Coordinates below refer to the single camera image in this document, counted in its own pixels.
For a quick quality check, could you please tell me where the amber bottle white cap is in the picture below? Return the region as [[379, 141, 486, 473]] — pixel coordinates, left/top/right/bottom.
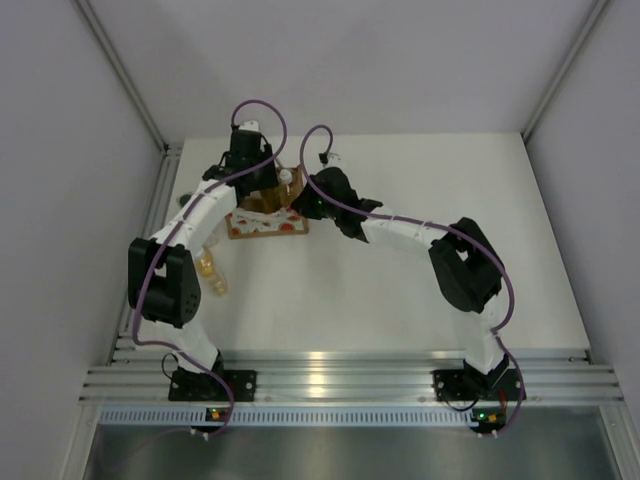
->
[[278, 168, 296, 209]]

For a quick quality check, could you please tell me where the red dotted canvas bag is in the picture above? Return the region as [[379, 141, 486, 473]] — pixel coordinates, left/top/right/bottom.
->
[[225, 161, 309, 240]]

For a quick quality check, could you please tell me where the amber bottle clear cap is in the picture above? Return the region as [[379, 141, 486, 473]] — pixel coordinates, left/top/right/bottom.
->
[[195, 247, 228, 296]]

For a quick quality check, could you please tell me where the yellow bottle red cap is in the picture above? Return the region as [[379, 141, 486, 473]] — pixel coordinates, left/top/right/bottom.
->
[[260, 187, 281, 214]]

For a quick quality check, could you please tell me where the clear bottle grey cap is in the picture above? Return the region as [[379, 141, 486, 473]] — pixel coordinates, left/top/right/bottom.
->
[[203, 232, 219, 249]]

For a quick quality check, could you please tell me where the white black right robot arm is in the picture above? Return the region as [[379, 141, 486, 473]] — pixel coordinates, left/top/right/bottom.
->
[[292, 167, 509, 401]]

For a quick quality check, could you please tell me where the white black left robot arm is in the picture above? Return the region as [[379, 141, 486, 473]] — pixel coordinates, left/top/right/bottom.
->
[[127, 120, 279, 400]]

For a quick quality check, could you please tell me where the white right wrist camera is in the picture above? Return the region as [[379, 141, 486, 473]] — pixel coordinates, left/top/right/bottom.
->
[[318, 152, 342, 168]]

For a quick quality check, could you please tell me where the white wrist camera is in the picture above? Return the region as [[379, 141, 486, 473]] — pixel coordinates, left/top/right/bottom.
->
[[238, 119, 261, 132], [318, 152, 342, 168]]

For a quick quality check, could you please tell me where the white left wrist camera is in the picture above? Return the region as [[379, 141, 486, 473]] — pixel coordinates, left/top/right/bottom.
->
[[238, 119, 261, 132]]

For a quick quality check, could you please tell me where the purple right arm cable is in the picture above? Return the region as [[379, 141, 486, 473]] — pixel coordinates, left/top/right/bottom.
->
[[299, 124, 527, 435]]

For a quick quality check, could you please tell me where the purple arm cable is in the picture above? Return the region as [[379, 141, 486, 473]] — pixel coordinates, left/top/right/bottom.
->
[[130, 99, 288, 441], [299, 124, 527, 435]]

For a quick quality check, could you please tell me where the aluminium mounting rail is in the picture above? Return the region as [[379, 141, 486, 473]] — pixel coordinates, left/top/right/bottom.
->
[[80, 349, 623, 406]]

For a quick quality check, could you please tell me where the left aluminium frame post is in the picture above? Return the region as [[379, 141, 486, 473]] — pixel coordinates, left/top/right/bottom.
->
[[72, 0, 168, 152]]

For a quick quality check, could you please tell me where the aluminium frame post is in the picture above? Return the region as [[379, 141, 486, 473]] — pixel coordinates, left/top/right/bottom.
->
[[520, 0, 615, 145], [72, 0, 168, 152]]

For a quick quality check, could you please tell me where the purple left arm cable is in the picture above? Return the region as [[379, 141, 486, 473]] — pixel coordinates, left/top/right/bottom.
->
[[130, 99, 288, 441]]

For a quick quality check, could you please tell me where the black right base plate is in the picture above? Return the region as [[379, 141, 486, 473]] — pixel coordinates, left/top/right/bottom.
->
[[432, 369, 523, 403]]

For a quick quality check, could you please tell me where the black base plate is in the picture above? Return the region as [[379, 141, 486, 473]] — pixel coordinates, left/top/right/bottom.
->
[[432, 369, 523, 403], [168, 367, 257, 403]]

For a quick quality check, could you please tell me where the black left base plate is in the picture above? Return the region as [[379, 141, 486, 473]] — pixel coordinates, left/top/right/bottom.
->
[[168, 367, 257, 403]]

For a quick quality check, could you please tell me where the white slotted cable duct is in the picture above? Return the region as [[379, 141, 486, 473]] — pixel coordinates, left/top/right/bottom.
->
[[99, 406, 478, 427]]

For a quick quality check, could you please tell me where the right aluminium frame post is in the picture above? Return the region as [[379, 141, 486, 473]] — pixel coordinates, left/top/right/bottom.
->
[[520, 0, 615, 145]]

